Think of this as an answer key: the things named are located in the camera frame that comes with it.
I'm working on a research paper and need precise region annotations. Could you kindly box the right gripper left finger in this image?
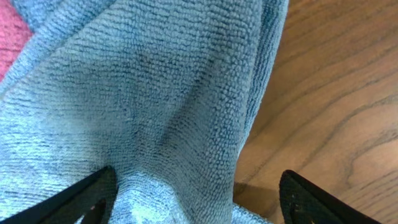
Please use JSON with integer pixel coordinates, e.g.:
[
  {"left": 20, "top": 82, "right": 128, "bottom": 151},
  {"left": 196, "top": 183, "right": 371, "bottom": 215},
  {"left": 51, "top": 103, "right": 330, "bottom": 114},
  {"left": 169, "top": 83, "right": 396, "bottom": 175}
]
[{"left": 1, "top": 166, "right": 118, "bottom": 224}]

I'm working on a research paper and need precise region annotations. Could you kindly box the crumpled purple cloth right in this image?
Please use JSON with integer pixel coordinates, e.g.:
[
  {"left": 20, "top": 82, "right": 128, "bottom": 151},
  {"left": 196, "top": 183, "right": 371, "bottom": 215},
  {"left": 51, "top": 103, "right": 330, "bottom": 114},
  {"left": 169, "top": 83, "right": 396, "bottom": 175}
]
[{"left": 0, "top": 0, "right": 32, "bottom": 80}]

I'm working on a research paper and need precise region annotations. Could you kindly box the blue microfiber cloth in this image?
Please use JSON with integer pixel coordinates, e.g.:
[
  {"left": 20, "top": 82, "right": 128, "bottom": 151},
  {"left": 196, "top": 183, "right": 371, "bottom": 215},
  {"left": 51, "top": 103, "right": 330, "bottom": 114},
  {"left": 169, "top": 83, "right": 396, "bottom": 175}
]
[{"left": 1, "top": 0, "right": 289, "bottom": 223}]

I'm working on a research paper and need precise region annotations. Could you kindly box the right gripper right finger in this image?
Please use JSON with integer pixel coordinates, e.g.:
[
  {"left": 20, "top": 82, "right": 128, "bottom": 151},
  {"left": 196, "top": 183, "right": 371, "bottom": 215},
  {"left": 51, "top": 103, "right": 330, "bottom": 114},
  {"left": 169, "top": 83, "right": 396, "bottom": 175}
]
[{"left": 279, "top": 170, "right": 380, "bottom": 224}]

